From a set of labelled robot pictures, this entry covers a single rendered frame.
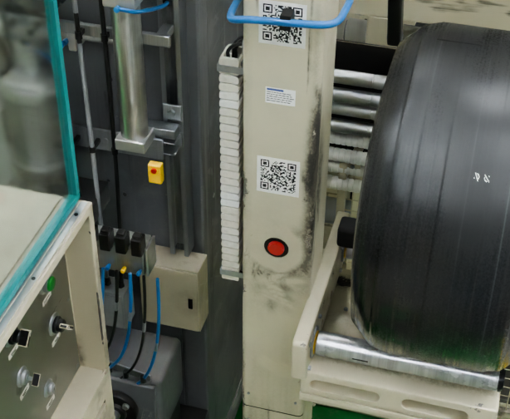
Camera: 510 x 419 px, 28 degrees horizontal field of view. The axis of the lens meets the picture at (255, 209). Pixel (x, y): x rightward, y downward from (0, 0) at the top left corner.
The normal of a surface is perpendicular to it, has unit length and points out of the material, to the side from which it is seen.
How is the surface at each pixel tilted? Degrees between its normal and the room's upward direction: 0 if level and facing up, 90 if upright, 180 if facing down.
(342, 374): 0
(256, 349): 90
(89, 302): 90
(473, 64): 9
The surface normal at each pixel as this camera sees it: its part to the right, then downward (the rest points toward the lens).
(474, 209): -0.22, 0.06
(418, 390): 0.01, -0.79
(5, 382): 0.96, 0.17
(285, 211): -0.26, 0.59
